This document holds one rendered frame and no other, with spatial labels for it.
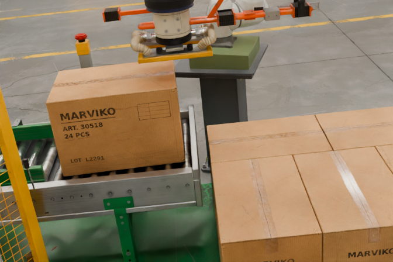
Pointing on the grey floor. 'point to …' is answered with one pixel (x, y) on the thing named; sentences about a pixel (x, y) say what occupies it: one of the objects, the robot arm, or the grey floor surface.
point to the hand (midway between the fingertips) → (299, 7)
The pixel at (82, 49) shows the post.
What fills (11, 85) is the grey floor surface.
